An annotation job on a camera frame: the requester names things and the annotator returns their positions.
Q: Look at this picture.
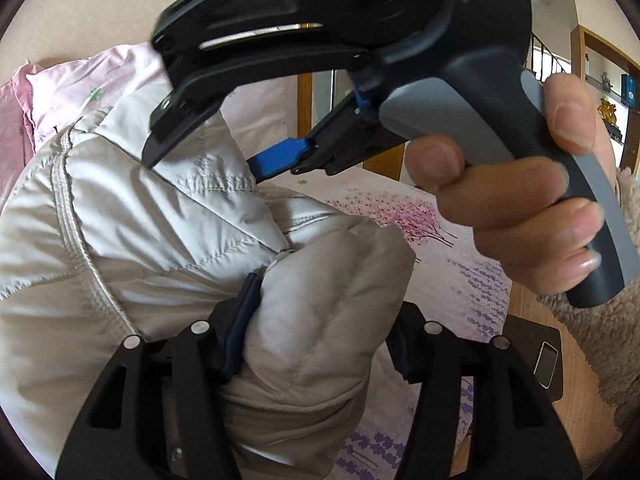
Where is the wooden display shelf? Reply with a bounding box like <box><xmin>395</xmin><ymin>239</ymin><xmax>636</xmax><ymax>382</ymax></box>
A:
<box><xmin>577</xmin><ymin>25</ymin><xmax>640</xmax><ymax>168</ymax></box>

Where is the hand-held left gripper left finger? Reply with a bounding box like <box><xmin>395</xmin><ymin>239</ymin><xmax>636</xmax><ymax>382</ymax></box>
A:
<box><xmin>54</xmin><ymin>272</ymin><xmax>263</xmax><ymax>480</ymax></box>

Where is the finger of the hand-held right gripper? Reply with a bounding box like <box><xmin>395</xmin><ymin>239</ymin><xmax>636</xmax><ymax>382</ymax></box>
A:
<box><xmin>142</xmin><ymin>0</ymin><xmax>381</xmax><ymax>171</ymax></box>
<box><xmin>246</xmin><ymin>87</ymin><xmax>416</xmax><ymax>183</ymax></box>

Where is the dark wooden stool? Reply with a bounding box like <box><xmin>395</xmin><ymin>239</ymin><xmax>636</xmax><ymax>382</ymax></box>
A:
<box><xmin>502</xmin><ymin>312</ymin><xmax>563</xmax><ymax>406</ymax></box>

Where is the golden ornament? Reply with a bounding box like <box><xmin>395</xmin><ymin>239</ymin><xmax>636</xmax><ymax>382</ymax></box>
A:
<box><xmin>597</xmin><ymin>97</ymin><xmax>621</xmax><ymax>126</ymax></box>

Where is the smartphone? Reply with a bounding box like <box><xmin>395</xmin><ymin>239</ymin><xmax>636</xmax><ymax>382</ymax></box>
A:
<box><xmin>532</xmin><ymin>341</ymin><xmax>560</xmax><ymax>390</ymax></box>

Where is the person's right hand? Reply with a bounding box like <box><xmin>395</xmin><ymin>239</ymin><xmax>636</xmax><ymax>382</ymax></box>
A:
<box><xmin>404</xmin><ymin>72</ymin><xmax>618</xmax><ymax>293</ymax></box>

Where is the stair railing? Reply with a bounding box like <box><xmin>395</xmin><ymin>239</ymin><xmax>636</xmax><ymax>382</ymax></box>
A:
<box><xmin>530</xmin><ymin>30</ymin><xmax>573</xmax><ymax>76</ymax></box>

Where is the beige puffer jacket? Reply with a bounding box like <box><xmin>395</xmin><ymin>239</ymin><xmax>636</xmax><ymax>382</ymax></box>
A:
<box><xmin>0</xmin><ymin>105</ymin><xmax>418</xmax><ymax>480</ymax></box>

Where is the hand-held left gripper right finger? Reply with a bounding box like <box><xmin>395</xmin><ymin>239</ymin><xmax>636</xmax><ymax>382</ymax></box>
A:
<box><xmin>385</xmin><ymin>302</ymin><xmax>583</xmax><ymax>480</ymax></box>

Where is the pink floral bed sheet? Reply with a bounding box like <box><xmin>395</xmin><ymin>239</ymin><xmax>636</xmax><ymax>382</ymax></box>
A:
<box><xmin>290</xmin><ymin>162</ymin><xmax>513</xmax><ymax>480</ymax></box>

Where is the pink floral pillow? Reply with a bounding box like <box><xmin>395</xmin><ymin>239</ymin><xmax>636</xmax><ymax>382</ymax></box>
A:
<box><xmin>10</xmin><ymin>42</ymin><xmax>303</xmax><ymax>181</ymax></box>

